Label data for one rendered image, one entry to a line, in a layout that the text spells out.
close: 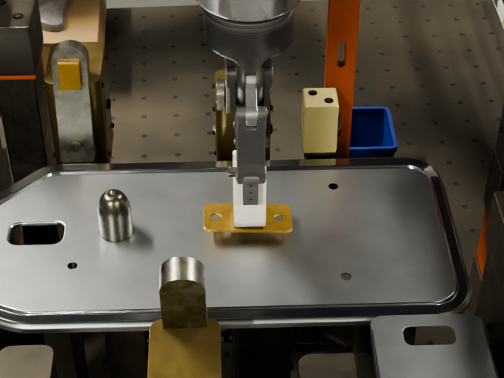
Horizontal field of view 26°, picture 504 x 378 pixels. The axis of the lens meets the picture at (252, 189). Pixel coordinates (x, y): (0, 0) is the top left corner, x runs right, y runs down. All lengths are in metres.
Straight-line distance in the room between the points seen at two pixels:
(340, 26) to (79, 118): 0.29
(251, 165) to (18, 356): 0.26
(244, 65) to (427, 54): 1.01
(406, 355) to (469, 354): 0.05
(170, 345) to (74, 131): 0.35
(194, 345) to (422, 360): 0.20
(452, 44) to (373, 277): 0.95
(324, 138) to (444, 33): 0.84
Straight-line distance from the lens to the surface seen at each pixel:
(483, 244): 1.33
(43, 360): 0.97
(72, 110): 1.15
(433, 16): 1.98
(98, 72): 1.15
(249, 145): 0.92
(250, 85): 0.90
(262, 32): 0.88
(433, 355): 0.95
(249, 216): 1.02
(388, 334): 0.96
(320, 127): 1.12
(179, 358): 0.88
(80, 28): 1.76
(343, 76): 1.13
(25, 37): 1.15
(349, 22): 1.10
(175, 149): 1.64
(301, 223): 1.06
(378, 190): 1.11
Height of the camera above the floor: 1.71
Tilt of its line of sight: 40 degrees down
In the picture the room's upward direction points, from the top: straight up
